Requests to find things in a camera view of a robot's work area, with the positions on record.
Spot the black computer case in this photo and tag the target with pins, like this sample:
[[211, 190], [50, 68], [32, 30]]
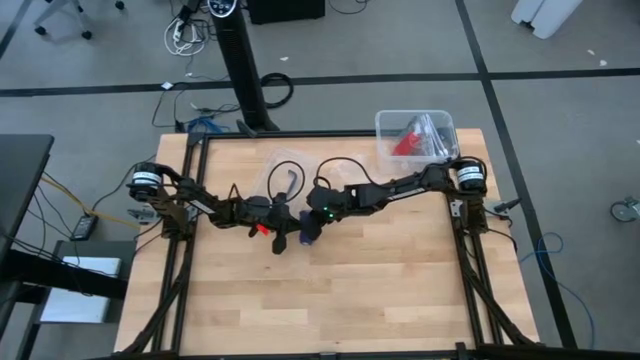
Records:
[[285, 10]]

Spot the clear plastic bin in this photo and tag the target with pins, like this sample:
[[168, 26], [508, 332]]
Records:
[[390, 165]]

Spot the grey metal bracket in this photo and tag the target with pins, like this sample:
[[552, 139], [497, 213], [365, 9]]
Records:
[[455, 208], [141, 216]]

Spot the clear zip bag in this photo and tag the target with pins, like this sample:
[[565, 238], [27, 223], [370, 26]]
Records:
[[350, 167]]

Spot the grey caster wheel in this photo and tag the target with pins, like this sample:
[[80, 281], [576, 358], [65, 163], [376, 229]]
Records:
[[622, 210]]

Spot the white box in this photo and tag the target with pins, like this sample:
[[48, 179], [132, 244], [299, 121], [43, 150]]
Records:
[[75, 307]]

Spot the grey office chair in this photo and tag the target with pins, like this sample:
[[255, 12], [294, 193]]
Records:
[[52, 12]]

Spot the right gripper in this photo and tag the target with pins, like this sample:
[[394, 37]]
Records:
[[342, 202]]

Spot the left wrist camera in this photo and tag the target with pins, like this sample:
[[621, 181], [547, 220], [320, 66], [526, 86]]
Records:
[[257, 204]]

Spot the black aluminium table frame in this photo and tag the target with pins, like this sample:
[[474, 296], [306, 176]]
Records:
[[310, 134]]

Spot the black power adapter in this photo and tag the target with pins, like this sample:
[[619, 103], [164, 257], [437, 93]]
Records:
[[84, 227]]

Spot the black tower fan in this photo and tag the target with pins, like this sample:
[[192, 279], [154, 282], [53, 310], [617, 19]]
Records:
[[242, 65]]

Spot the red tape tag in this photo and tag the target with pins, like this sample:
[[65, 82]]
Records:
[[261, 230]]

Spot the clear bag of supplies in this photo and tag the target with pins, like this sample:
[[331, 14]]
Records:
[[430, 135]]

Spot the red packaged item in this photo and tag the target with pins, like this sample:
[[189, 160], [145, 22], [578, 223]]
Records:
[[406, 144]]

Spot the blue elastic bandage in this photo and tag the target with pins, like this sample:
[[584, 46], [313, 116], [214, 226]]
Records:
[[306, 243]]

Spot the black desk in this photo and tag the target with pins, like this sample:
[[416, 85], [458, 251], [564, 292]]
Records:
[[20, 170]]

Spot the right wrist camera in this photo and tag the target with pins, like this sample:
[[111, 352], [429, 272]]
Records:
[[317, 197]]

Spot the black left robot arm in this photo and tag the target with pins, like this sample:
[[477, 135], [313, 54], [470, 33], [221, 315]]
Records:
[[200, 202]]

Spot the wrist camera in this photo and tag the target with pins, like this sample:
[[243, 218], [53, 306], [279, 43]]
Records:
[[257, 204], [317, 197]]

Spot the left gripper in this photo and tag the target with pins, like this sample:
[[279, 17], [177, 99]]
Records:
[[265, 220]]

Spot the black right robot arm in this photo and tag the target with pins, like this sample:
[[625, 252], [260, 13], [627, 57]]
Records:
[[400, 187]]

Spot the white plastic object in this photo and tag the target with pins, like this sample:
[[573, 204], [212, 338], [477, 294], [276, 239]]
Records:
[[545, 15]]

